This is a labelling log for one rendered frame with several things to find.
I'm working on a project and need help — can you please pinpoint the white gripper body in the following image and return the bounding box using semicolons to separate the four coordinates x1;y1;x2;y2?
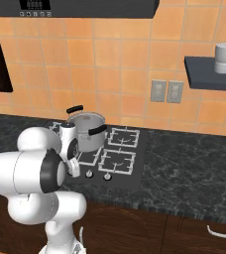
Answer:
67;157;81;178

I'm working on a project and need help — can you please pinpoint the black glass hob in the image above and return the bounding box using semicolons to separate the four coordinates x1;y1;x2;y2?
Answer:
43;119;150;193

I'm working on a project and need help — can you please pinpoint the dark wooden drawer front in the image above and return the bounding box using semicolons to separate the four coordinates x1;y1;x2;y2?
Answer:
161;213;226;254

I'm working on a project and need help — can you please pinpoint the dark range hood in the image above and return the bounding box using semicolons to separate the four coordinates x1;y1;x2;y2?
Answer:
0;0;161;20

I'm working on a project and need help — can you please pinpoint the silver pot with black handles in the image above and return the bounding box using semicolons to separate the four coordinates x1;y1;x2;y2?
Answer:
65;104;109;154

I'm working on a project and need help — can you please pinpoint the white cupboard door handle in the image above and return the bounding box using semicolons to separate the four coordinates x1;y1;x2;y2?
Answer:
78;225;85;246

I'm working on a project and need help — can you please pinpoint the grey wall socket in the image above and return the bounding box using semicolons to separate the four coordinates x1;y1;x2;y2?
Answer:
150;78;168;103
166;79;185;104

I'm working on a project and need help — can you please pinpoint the white drawer handle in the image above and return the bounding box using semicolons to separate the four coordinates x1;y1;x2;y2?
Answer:
206;224;226;240

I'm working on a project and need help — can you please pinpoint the dark wall shelf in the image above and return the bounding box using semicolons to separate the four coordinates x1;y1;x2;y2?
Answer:
183;56;226;92

